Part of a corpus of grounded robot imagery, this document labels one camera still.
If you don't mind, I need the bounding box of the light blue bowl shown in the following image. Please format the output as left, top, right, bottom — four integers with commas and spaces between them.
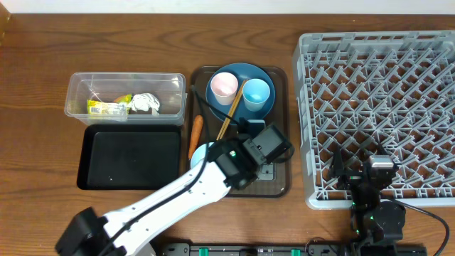
190, 142, 213, 169

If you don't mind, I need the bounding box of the white paper napkin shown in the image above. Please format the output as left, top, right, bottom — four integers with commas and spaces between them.
127, 93, 160, 115

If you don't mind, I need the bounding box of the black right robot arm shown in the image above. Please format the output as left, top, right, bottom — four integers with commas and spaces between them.
329, 146, 405, 255

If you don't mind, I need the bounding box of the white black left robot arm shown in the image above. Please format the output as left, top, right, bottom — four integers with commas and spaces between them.
55, 138, 272, 255

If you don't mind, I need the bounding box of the grey plastic dishwasher rack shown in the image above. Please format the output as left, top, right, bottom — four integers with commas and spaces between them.
292, 31, 454, 210

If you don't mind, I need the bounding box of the clear plastic waste bin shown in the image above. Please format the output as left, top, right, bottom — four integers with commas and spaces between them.
64, 72, 186, 126

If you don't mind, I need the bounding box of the dark brown serving tray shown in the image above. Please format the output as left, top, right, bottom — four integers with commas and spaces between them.
191, 66, 291, 198

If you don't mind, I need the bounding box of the light blue plastic cup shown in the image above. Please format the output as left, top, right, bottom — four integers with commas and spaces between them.
242, 78, 270, 112

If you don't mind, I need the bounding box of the orange carrot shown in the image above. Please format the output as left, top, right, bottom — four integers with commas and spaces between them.
188, 115, 204, 159

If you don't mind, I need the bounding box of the dark blue plate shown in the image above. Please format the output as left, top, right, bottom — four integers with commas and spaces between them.
205, 63, 276, 122

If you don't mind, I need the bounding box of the pink plastic cup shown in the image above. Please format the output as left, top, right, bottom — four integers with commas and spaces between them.
210, 72, 239, 105

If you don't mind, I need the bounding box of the yellow green snack wrapper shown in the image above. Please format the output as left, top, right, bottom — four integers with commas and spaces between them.
87, 94, 132, 115

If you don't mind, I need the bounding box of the black rectangular tray bin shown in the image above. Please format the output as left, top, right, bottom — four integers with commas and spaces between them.
77, 124, 181, 190

